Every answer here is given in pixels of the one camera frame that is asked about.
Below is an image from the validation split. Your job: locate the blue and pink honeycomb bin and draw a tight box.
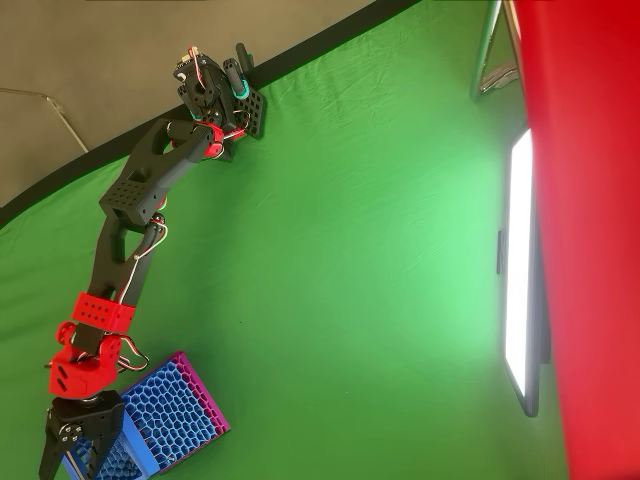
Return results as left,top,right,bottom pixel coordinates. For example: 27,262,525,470
59,349,232,480

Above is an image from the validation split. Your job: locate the thin grey metal rod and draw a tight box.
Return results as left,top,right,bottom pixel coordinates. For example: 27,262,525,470
0,87,90,154

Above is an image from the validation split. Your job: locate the green cloth with black edge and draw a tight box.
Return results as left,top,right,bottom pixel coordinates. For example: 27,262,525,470
0,0,571,480

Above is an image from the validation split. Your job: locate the black LED light panel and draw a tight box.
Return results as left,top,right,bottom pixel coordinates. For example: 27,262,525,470
496,127,554,419

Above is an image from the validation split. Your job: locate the chrome tube stand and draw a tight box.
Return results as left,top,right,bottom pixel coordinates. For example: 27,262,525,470
469,0,524,101

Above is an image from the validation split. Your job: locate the red smooth cover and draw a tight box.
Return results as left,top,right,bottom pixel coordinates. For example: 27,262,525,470
509,0,640,480

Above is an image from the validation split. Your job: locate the black clamp with teal ring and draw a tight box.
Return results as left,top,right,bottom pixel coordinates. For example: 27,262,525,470
223,43,251,100

